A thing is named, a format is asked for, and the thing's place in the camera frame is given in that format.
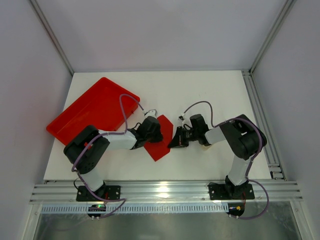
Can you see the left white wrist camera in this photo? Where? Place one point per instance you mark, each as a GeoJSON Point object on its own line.
{"type": "Point", "coordinates": [150, 113]}

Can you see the red paper napkin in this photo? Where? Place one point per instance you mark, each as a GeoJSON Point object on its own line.
{"type": "Point", "coordinates": [159, 149]}

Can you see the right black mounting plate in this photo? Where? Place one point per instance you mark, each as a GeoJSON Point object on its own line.
{"type": "Point", "coordinates": [228, 191]}

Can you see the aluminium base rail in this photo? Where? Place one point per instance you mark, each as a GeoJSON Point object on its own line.
{"type": "Point", "coordinates": [165, 192]}

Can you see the right aluminium side rail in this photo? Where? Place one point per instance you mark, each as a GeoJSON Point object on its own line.
{"type": "Point", "coordinates": [272, 156]}

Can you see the right aluminium frame post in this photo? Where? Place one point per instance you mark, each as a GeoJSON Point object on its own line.
{"type": "Point", "coordinates": [272, 33]}

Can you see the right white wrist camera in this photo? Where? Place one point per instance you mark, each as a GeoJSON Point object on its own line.
{"type": "Point", "coordinates": [182, 117]}

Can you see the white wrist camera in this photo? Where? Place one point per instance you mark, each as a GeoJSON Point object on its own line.
{"type": "Point", "coordinates": [150, 113]}
{"type": "Point", "coordinates": [182, 117]}

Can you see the black mounting plate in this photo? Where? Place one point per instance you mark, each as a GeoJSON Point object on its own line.
{"type": "Point", "coordinates": [106, 192]}
{"type": "Point", "coordinates": [228, 191]}

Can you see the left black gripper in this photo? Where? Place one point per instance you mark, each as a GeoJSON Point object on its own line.
{"type": "Point", "coordinates": [155, 135]}

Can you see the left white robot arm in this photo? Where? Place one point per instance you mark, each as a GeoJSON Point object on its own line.
{"type": "Point", "coordinates": [87, 148]}

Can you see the cream utensil case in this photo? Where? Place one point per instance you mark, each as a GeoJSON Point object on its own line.
{"type": "Point", "coordinates": [206, 147]}

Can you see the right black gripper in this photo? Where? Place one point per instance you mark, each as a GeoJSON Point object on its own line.
{"type": "Point", "coordinates": [182, 136]}

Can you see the left aluminium frame post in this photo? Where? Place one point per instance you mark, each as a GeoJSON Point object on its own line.
{"type": "Point", "coordinates": [50, 33]}

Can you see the aluminium frame post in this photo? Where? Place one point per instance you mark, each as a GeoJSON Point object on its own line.
{"type": "Point", "coordinates": [272, 33]}
{"type": "Point", "coordinates": [50, 33]}

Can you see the slotted white cable duct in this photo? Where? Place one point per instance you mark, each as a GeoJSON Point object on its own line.
{"type": "Point", "coordinates": [136, 208]}

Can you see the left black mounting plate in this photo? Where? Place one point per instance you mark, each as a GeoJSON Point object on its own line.
{"type": "Point", "coordinates": [106, 192]}

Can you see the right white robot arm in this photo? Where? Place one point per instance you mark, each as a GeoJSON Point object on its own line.
{"type": "Point", "coordinates": [244, 139]}

